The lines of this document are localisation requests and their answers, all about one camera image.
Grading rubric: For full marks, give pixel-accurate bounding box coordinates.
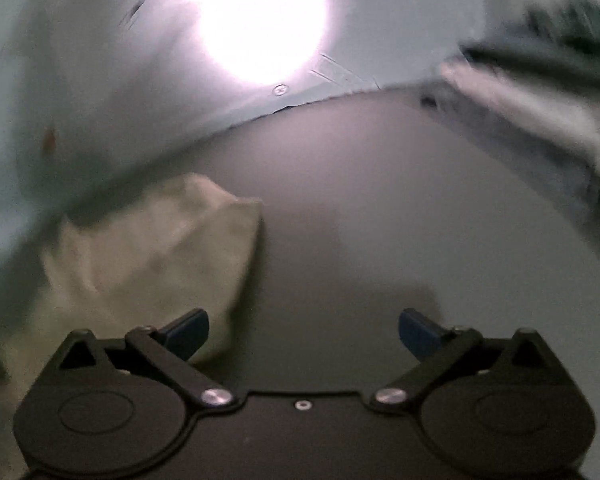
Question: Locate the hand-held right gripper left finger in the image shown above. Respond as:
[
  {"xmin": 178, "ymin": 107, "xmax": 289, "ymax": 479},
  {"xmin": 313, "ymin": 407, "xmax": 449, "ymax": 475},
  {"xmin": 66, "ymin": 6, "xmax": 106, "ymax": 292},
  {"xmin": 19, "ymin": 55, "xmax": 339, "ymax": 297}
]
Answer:
[{"xmin": 60, "ymin": 308, "xmax": 233, "ymax": 407}]

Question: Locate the cream cloth garment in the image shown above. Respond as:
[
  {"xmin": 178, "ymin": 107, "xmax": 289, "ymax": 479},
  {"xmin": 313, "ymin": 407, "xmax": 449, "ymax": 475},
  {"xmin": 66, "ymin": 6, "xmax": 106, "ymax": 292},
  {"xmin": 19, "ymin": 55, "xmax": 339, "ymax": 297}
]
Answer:
[{"xmin": 0, "ymin": 172, "xmax": 266, "ymax": 386}]

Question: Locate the dark grey folded garment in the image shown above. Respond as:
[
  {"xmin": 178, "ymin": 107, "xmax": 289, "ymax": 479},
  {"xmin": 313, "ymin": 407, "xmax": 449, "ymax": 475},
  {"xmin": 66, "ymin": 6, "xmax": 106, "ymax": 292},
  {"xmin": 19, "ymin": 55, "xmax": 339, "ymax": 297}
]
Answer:
[{"xmin": 459, "ymin": 42, "xmax": 600, "ymax": 98}]

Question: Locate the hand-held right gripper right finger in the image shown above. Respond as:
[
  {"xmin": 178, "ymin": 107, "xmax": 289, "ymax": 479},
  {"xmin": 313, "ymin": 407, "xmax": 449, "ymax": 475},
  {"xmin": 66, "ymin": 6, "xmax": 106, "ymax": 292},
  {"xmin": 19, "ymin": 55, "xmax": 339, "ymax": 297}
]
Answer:
[{"xmin": 374, "ymin": 308, "xmax": 551, "ymax": 406}]

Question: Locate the white folded garment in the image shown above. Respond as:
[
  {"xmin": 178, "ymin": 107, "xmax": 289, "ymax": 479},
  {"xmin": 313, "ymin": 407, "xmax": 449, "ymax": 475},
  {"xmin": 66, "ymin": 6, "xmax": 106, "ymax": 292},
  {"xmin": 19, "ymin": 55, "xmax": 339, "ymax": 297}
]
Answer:
[{"xmin": 439, "ymin": 59, "xmax": 600, "ymax": 193}]

